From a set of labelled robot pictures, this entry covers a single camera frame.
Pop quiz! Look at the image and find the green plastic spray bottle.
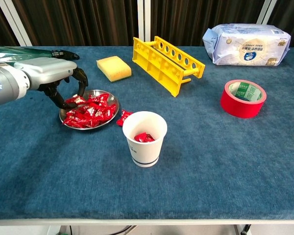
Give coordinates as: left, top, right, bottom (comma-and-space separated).
0, 46, 80, 71

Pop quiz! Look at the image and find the round metal plate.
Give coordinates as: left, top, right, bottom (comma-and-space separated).
59, 90, 120, 131

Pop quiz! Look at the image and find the heap of red candies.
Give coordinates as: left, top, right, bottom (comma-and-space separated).
62, 93, 117, 128

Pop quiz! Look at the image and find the yellow test tube rack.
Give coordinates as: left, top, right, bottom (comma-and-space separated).
133, 36, 206, 98

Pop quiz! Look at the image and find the white frame post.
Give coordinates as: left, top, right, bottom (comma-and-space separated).
0, 0, 34, 47
256, 0, 279, 25
136, 0, 152, 47

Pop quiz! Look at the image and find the white wet wipes pack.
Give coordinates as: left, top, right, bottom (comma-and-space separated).
202, 23, 292, 67

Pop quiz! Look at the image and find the black pleated curtain panel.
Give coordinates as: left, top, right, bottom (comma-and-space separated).
12, 0, 139, 47
150, 0, 267, 47
268, 0, 294, 47
0, 0, 18, 47

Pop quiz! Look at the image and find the yellow sponge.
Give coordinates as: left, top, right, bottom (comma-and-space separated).
96, 55, 132, 83

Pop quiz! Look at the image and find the blue felt table cover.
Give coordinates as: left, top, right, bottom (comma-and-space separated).
0, 46, 294, 220

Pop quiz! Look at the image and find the red tape roll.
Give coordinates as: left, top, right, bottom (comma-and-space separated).
220, 79, 267, 119

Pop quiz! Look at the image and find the white paper cup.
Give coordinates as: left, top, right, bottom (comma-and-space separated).
122, 111, 168, 168

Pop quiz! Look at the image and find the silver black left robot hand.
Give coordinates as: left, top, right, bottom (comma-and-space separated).
14, 58, 89, 110

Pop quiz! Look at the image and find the thin black floor cable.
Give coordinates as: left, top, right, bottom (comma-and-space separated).
107, 225, 138, 235

